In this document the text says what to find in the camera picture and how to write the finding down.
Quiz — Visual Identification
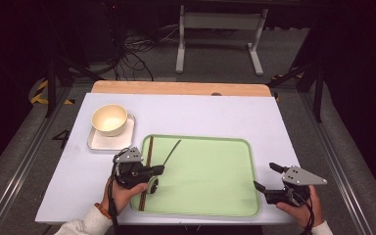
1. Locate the person's right hand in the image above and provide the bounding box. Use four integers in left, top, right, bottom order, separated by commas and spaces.
275, 185, 325, 230

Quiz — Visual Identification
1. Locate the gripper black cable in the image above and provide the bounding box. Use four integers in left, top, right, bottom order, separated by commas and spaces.
107, 148, 128, 235
288, 189, 317, 235

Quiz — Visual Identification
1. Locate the white metal stand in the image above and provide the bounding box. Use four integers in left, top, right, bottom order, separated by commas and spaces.
175, 4, 269, 76

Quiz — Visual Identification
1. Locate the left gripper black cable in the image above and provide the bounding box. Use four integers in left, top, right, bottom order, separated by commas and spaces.
107, 148, 128, 235

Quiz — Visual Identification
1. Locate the cream bowl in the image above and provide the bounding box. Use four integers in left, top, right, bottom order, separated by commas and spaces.
90, 103, 129, 138

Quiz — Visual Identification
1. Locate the black tripod stand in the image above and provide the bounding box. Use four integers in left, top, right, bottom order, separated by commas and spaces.
43, 53, 106, 119
267, 60, 326, 124

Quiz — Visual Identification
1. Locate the dark spoon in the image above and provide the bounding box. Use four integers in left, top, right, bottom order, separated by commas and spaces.
148, 139, 182, 196

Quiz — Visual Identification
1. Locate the orange bead bracelet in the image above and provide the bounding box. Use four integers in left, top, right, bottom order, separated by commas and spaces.
93, 202, 112, 220

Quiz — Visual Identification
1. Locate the bundle of black floor cables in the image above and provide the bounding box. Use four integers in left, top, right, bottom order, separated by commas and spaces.
109, 23, 181, 82

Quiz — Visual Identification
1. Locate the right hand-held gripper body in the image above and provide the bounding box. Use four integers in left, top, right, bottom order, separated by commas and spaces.
262, 164, 328, 208

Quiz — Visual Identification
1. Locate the white square plate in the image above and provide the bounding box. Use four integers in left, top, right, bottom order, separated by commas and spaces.
86, 114, 137, 152

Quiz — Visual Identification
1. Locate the metal floor rail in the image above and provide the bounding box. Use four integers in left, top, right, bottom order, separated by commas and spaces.
300, 91, 371, 235
0, 86, 76, 235

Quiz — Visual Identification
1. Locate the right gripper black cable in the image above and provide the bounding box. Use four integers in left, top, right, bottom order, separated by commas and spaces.
288, 189, 317, 235

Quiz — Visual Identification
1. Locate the person's left hand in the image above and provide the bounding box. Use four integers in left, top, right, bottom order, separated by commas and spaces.
101, 176, 149, 217

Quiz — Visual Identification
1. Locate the yellow black floor tape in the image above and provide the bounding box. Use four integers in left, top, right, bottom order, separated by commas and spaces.
28, 78, 76, 106

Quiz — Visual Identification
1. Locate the light green tray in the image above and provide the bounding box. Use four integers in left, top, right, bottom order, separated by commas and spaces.
130, 133, 262, 218

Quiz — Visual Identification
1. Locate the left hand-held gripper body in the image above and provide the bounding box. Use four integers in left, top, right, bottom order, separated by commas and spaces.
112, 146, 155, 190

